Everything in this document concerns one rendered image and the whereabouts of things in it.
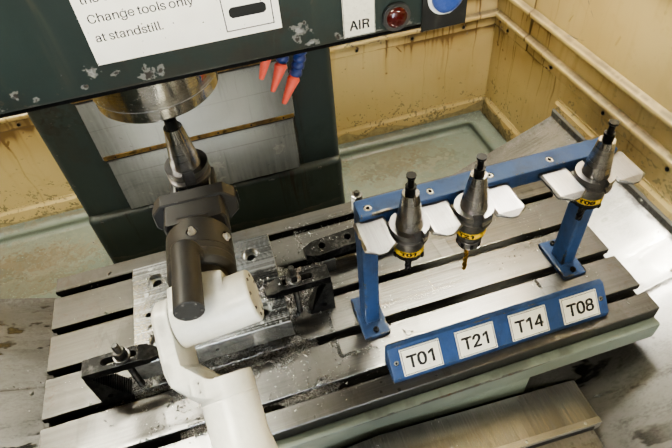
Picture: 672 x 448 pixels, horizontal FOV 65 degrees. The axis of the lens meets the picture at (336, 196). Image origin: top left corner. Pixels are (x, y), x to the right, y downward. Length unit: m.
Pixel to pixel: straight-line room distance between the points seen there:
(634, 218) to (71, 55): 1.30
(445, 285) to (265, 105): 0.59
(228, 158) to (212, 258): 0.72
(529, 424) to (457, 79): 1.20
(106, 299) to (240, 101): 0.54
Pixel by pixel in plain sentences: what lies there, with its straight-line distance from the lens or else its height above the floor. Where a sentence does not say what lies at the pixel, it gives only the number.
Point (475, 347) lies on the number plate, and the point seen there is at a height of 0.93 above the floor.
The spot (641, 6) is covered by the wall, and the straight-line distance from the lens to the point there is 1.41.
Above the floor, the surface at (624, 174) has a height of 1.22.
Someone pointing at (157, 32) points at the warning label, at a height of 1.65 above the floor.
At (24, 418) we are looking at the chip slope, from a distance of 1.53.
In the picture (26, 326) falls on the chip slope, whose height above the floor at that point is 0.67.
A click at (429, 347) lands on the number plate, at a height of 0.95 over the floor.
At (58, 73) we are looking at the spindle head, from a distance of 0.49.
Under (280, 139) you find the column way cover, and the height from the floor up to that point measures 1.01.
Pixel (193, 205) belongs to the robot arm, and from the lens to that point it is 0.76.
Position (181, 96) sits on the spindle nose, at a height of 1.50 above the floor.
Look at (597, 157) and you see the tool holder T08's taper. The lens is 0.93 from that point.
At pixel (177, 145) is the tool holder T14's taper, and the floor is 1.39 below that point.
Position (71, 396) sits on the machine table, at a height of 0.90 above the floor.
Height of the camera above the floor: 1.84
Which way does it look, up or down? 45 degrees down
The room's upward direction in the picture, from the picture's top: 6 degrees counter-clockwise
